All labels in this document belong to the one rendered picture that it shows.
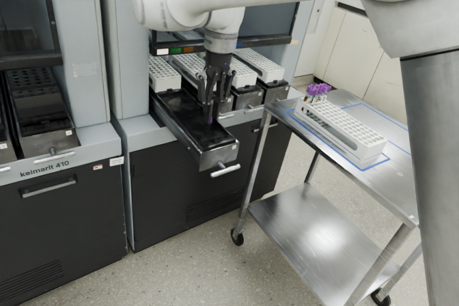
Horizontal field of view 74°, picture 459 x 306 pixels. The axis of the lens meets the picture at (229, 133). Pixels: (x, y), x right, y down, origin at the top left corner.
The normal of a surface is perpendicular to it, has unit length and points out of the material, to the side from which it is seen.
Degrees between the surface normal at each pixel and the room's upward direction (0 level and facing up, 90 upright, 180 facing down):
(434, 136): 98
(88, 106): 90
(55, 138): 90
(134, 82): 90
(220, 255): 0
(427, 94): 98
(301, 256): 0
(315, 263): 0
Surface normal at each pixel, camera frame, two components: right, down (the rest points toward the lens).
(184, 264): 0.15, -0.81
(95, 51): 0.56, 0.54
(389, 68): -0.82, 0.22
